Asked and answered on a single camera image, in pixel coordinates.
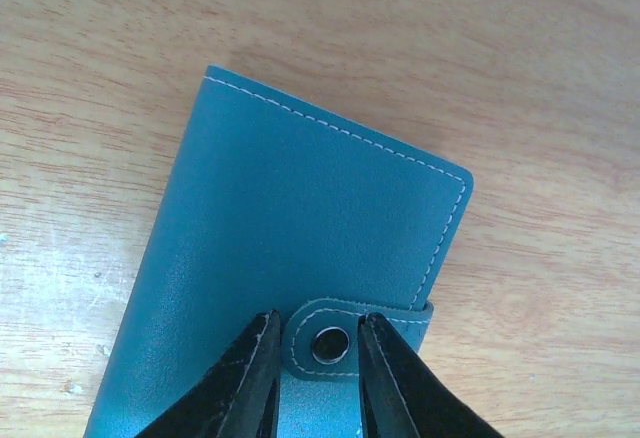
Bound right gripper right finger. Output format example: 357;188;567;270
358;313;493;438

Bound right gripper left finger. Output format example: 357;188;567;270
138;310;281;438

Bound teal leather card holder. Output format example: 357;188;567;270
85;66;474;437

